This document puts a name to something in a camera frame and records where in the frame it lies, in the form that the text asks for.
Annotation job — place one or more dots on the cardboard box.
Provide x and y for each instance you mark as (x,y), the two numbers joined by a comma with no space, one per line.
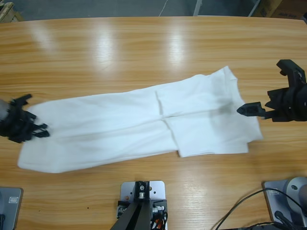
(283,8)

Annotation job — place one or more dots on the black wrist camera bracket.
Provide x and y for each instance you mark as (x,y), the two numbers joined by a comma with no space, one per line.
(291,68)
(24,98)

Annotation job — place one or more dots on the wooden crate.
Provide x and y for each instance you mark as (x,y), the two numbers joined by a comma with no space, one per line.
(9,9)

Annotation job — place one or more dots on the dark camera post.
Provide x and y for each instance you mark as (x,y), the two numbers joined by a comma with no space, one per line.
(134,215)

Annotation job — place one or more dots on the white metal frame leg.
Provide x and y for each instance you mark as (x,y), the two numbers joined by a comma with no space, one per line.
(254,7)
(198,7)

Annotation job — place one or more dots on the white t-shirt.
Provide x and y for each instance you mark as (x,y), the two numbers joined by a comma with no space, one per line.
(120,124)

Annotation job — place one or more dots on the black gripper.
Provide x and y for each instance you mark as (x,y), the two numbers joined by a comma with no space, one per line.
(292,105)
(19,124)

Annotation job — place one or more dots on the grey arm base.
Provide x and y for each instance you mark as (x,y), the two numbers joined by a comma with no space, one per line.
(296,191)
(10,203)

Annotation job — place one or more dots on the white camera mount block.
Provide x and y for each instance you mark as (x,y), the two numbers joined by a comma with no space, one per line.
(157,189)

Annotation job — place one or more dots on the orange clamp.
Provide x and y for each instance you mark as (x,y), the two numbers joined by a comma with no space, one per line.
(157,221)

